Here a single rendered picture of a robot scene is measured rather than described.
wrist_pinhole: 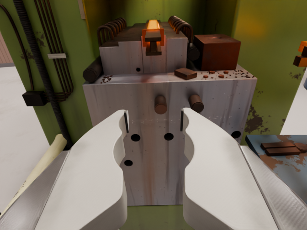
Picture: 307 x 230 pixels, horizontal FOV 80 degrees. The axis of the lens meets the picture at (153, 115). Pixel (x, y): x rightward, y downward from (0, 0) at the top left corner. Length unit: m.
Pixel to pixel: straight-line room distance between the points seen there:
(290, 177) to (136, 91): 0.41
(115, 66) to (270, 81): 0.50
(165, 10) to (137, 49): 0.49
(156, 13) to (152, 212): 0.80
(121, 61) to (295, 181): 0.49
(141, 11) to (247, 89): 0.61
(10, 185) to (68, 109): 1.08
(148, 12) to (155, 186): 0.71
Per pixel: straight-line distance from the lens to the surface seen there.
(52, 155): 0.72
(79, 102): 0.70
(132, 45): 0.45
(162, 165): 0.55
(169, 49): 0.45
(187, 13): 0.93
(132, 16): 0.92
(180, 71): 0.43
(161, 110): 0.39
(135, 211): 0.73
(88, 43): 0.62
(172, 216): 0.76
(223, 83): 0.43
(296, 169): 0.59
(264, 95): 0.74
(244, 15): 0.63
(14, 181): 1.73
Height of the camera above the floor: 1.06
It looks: 31 degrees down
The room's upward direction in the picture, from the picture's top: 3 degrees counter-clockwise
